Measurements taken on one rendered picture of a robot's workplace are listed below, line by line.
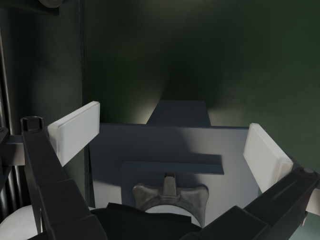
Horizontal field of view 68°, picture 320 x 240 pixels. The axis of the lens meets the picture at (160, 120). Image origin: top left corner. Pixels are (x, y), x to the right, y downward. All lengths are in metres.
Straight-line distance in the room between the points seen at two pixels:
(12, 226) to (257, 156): 0.44
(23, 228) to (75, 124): 0.35
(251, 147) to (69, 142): 0.13
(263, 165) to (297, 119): 1.30
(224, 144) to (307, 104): 0.92
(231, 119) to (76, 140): 1.23
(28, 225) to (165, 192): 0.27
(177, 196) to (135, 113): 0.89
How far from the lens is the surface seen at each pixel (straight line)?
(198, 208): 0.59
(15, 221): 0.53
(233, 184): 0.65
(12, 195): 0.86
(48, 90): 0.91
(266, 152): 0.17
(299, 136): 1.51
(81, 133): 0.18
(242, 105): 1.36
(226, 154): 0.61
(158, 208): 0.54
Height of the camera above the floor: 1.30
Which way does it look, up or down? 72 degrees down
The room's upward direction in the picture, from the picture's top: 157 degrees counter-clockwise
